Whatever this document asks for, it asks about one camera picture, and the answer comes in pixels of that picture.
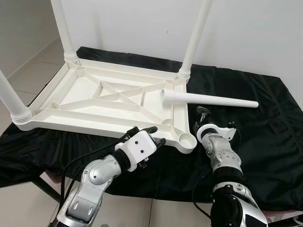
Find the black cloth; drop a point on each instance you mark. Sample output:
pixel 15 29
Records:
pixel 265 142

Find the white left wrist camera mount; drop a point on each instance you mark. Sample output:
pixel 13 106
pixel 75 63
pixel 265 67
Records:
pixel 137 149

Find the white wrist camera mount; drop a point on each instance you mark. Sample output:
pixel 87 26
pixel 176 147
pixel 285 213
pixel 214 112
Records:
pixel 210 129
pixel 137 149

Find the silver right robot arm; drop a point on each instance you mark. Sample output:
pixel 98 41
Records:
pixel 225 161

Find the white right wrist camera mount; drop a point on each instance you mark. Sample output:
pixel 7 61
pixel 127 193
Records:
pixel 210 129

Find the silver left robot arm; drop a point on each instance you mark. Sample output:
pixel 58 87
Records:
pixel 92 184

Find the white plastic table top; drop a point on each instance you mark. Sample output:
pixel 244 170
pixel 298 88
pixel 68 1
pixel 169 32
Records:
pixel 71 113

